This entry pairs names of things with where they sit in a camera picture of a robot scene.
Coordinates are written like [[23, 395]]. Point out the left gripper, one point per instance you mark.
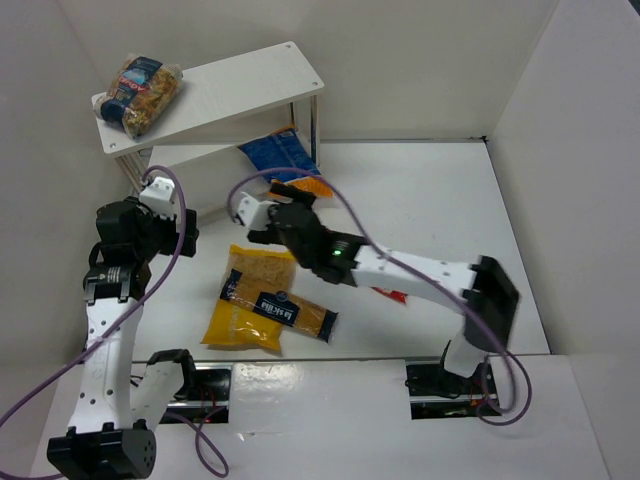
[[185, 232]]

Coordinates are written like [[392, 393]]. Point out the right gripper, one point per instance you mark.
[[282, 215]]

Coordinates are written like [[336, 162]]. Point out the blue orange pasta bag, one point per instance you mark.
[[284, 149]]

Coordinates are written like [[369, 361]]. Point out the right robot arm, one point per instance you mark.
[[481, 292]]

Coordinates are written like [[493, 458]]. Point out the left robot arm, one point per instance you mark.
[[111, 433]]

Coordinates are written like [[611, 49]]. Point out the white two-tier shelf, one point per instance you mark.
[[222, 105]]

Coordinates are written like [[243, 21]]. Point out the tricolour fusilli pasta bag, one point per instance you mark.
[[139, 93]]

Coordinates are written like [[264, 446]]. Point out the dark blue spaghetti pack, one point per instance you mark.
[[271, 302]]

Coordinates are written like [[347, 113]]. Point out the red spaghetti pack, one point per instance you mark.
[[394, 295]]

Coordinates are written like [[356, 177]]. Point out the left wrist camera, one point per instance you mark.
[[159, 197]]

